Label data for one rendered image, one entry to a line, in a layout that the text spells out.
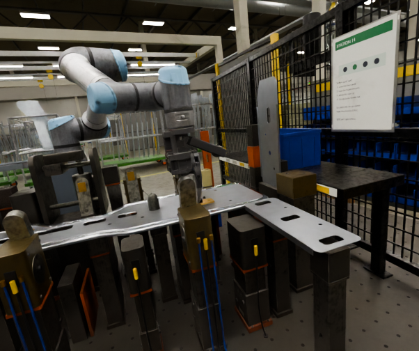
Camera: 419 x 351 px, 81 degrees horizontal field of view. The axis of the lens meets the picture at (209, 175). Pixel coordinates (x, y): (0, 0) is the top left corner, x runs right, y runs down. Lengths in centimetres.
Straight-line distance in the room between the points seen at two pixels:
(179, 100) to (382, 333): 74
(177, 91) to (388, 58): 58
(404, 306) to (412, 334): 10
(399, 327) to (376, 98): 61
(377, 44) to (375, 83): 10
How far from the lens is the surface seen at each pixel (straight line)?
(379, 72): 90
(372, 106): 91
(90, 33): 701
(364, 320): 82
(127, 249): 57
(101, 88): 68
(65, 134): 134
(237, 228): 60
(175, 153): 66
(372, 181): 79
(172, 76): 65
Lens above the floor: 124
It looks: 13 degrees down
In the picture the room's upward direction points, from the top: 7 degrees counter-clockwise
